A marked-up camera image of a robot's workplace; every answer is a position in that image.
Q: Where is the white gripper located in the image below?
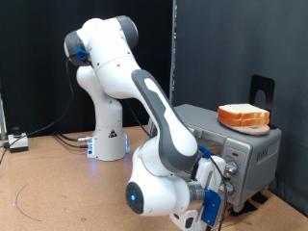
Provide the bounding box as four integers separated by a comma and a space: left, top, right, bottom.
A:
195, 155, 231, 206

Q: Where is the silver oven knob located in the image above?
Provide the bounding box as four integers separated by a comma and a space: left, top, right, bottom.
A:
221, 181, 236, 196
223, 160, 240, 177

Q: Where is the silver toaster oven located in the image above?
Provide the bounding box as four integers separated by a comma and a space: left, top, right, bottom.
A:
145, 103, 283, 214

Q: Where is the wooden block base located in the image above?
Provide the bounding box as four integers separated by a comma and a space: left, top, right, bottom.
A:
223, 201, 234, 218

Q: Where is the black foam pad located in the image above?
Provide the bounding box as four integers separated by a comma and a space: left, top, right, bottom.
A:
231, 199, 258, 218
251, 192, 270, 205

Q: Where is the black metal bookend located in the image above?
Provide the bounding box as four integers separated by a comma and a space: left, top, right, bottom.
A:
249, 74, 276, 130

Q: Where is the vertical aluminium pole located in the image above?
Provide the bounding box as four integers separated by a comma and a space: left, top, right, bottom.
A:
168, 0, 178, 105

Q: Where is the grey emergency stop box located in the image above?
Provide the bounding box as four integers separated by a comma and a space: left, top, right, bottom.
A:
8, 127, 30, 154

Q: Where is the small blue cable clip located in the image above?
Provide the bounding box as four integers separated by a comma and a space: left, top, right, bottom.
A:
198, 145, 213, 160

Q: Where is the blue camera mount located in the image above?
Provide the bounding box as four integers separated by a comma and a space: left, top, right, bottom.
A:
199, 189, 222, 228

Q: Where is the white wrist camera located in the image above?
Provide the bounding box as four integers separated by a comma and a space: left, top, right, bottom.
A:
168, 209, 202, 231

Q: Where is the black camera cable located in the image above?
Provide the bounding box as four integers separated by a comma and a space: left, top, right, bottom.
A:
124, 98, 229, 231

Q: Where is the black cable silver connector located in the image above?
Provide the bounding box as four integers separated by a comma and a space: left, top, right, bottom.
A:
51, 130, 94, 143

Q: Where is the black base cable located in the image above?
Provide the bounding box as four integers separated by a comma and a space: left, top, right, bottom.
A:
55, 134, 90, 150

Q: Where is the long black hanging cable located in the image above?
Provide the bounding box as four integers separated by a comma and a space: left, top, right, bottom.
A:
0, 54, 76, 166

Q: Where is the metal frame leg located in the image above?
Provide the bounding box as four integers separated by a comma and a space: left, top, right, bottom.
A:
0, 94, 7, 141

